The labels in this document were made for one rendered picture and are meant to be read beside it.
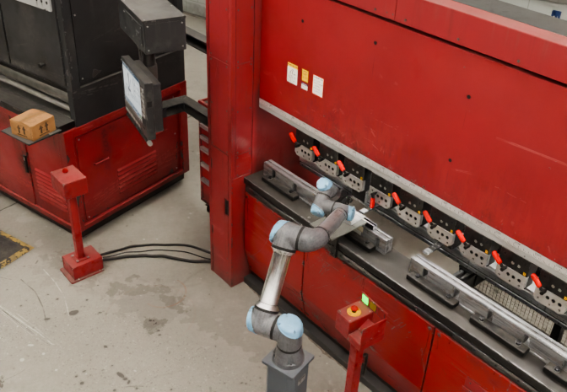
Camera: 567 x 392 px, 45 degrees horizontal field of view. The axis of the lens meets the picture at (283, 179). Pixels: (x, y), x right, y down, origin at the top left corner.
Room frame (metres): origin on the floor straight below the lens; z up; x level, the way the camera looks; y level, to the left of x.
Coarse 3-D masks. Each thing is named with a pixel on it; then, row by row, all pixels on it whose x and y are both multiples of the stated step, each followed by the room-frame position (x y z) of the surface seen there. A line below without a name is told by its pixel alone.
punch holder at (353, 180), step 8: (344, 160) 3.19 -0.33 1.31; (352, 160) 3.15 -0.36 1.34; (352, 168) 3.15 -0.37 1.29; (360, 168) 3.10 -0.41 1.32; (352, 176) 3.14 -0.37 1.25; (360, 176) 3.10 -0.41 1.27; (368, 176) 3.11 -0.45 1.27; (352, 184) 3.13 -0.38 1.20; (360, 184) 3.09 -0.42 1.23; (368, 184) 3.12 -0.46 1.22
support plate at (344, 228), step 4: (316, 220) 3.06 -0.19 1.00; (320, 220) 3.06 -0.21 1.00; (360, 220) 3.08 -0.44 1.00; (312, 224) 3.02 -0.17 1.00; (316, 224) 3.02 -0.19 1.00; (344, 224) 3.03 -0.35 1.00; (356, 224) 3.04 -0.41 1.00; (360, 224) 3.04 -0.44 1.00; (340, 228) 2.99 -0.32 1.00; (344, 228) 2.99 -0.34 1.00; (348, 228) 3.00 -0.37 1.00; (352, 228) 3.00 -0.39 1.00; (336, 232) 2.96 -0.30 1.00; (340, 232) 2.96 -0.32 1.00; (344, 232) 2.96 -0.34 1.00; (348, 232) 2.98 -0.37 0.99; (332, 236) 2.92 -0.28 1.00; (336, 236) 2.92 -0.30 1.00; (340, 236) 2.93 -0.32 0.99
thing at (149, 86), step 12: (132, 60) 3.77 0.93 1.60; (132, 72) 3.62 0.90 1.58; (144, 72) 3.65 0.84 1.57; (144, 84) 3.44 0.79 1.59; (156, 84) 3.50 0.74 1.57; (144, 96) 3.45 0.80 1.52; (156, 96) 3.50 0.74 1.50; (144, 108) 3.46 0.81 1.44; (156, 108) 3.50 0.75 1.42; (144, 120) 3.48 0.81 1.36; (156, 120) 3.50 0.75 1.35; (144, 132) 3.49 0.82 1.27
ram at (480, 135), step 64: (320, 0) 3.40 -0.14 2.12; (320, 64) 3.38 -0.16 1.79; (384, 64) 3.05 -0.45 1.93; (448, 64) 2.79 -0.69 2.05; (320, 128) 3.35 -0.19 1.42; (384, 128) 3.01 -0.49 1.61; (448, 128) 2.74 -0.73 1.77; (512, 128) 2.51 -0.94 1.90; (448, 192) 2.69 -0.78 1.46; (512, 192) 2.46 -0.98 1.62
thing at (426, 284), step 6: (408, 276) 2.74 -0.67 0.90; (414, 276) 2.74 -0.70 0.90; (420, 276) 2.74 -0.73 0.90; (414, 282) 2.71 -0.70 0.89; (420, 282) 2.69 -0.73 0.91; (426, 282) 2.69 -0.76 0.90; (426, 288) 2.65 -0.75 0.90; (432, 288) 2.65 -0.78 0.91; (438, 288) 2.65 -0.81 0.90; (432, 294) 2.62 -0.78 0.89; (438, 294) 2.60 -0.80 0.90; (444, 294) 2.60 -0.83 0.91; (444, 300) 2.57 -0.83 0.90; (450, 300) 2.56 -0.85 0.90; (456, 300) 2.56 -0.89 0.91; (450, 306) 2.54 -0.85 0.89
